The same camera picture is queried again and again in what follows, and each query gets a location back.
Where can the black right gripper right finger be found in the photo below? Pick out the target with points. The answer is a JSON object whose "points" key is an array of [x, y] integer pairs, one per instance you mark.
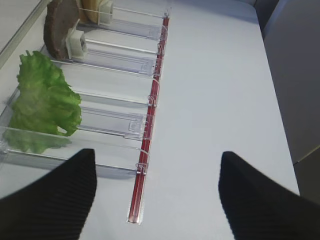
{"points": [[258, 208]]}

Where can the clear right food rack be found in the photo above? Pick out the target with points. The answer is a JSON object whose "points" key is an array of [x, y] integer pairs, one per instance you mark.
{"points": [[113, 78]]}

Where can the red rack rail strip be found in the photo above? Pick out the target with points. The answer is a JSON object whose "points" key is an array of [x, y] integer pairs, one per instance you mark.
{"points": [[135, 213]]}

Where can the large green lettuce leaf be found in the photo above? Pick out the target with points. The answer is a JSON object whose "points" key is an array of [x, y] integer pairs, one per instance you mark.
{"points": [[46, 111]]}

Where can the golden bun half right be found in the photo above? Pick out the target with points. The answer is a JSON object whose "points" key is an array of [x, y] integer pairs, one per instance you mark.
{"points": [[89, 10]]}

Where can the upright brown meat patty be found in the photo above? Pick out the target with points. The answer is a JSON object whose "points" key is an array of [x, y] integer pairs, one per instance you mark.
{"points": [[61, 16]]}

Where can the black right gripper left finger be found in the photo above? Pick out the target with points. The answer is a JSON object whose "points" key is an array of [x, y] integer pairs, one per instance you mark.
{"points": [[54, 207]]}

